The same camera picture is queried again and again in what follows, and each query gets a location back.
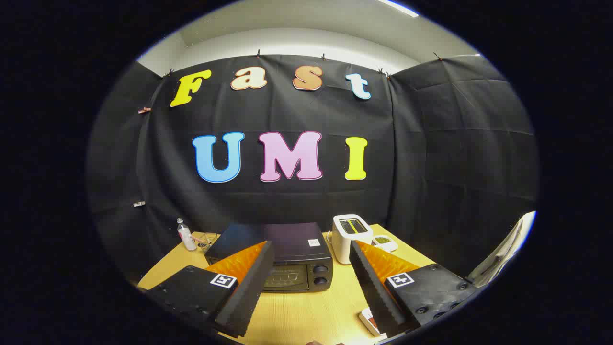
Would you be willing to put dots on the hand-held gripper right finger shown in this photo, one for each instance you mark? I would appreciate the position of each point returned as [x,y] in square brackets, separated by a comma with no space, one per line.
[373,287]

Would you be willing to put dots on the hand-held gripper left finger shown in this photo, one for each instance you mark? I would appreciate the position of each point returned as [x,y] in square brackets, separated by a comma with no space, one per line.
[249,292]

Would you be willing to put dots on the black toaster oven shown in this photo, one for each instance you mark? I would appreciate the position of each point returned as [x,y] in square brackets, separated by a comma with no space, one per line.
[297,239]

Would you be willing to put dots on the white bread toaster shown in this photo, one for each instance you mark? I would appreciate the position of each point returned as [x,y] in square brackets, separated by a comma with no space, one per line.
[342,242]

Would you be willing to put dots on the white ribbed tray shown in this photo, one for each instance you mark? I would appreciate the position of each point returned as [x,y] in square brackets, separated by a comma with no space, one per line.
[365,320]

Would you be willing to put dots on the white divided dish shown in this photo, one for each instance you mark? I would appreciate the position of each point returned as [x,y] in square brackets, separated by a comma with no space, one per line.
[390,245]

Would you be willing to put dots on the clear glass container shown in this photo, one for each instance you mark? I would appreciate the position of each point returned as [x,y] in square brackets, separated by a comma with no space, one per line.
[207,245]

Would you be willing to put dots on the clear plastic bottle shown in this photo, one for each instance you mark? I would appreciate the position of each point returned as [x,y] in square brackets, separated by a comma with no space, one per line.
[187,238]

